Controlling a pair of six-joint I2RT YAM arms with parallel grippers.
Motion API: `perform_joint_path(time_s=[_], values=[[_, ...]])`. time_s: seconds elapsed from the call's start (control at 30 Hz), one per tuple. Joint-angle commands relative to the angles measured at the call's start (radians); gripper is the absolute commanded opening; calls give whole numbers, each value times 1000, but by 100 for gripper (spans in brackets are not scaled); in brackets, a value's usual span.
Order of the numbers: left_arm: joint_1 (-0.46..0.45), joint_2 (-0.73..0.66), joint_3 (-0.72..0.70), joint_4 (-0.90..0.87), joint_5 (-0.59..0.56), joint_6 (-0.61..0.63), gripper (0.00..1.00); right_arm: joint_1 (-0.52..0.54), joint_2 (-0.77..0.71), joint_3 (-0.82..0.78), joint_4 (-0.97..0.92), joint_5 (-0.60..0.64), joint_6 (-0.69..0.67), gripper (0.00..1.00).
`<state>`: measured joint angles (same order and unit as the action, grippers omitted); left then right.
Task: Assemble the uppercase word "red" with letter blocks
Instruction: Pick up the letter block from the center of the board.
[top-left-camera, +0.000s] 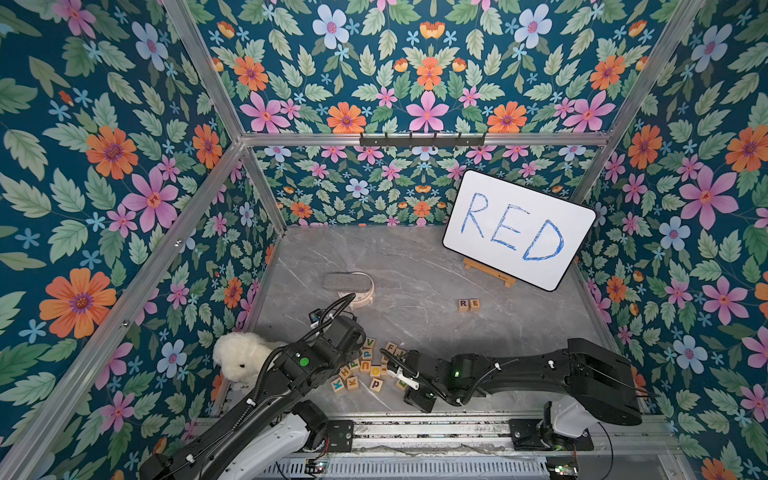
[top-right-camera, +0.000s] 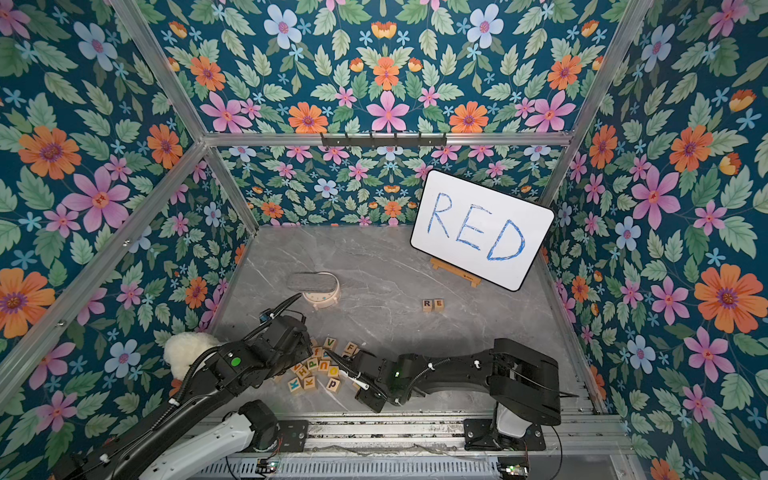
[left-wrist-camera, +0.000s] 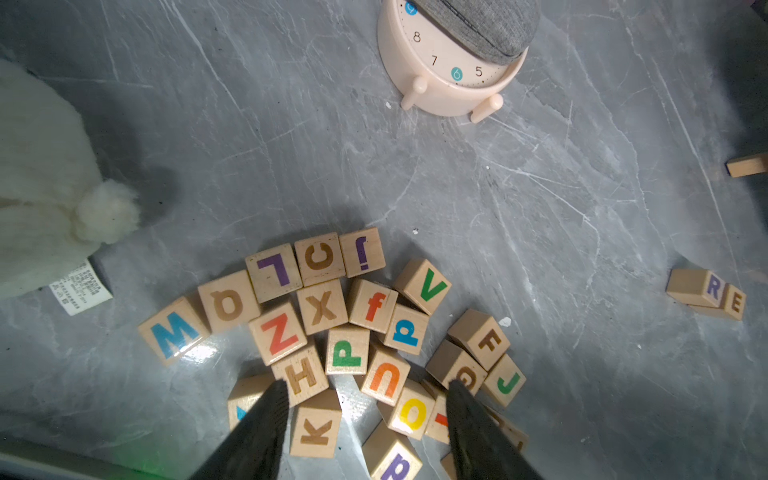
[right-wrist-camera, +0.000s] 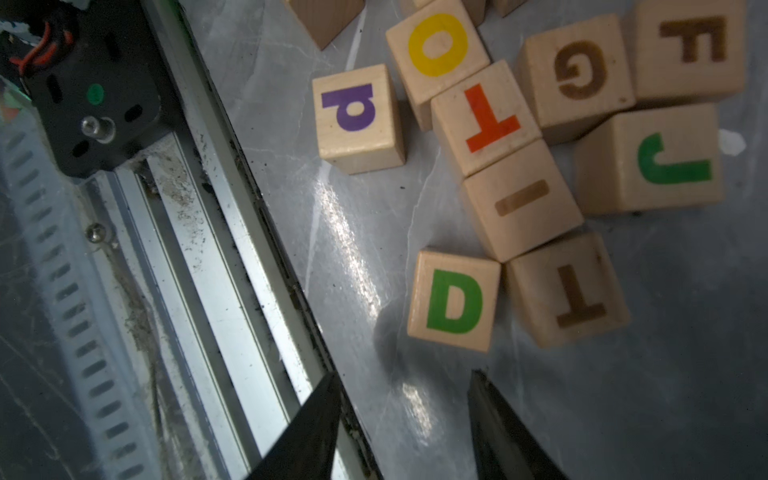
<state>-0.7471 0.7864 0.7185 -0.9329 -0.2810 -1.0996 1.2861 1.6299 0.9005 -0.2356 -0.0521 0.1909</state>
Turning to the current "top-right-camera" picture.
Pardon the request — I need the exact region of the wooden block blue K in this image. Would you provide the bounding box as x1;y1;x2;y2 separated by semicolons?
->
288;378;303;393

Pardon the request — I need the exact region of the whiteboard with RED written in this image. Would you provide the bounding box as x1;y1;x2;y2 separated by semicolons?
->
410;170;555;292

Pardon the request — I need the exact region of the black hook rack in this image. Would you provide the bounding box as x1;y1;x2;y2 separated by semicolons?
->
320;133;448;148

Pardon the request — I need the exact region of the wooden block purple P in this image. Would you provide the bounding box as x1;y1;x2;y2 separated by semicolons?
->
326;377;341;393

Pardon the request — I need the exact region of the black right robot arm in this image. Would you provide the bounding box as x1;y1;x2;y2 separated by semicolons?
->
325;338;561;451

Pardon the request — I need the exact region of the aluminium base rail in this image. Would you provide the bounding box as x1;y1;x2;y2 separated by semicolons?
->
179;411;634;460

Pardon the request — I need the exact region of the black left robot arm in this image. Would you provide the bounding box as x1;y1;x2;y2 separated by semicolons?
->
50;293;312;479

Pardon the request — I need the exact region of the white plush toy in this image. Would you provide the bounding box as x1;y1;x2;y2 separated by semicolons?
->
163;332;222;380

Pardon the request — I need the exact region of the wooden block brown F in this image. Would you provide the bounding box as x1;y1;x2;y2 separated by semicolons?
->
343;342;359;357

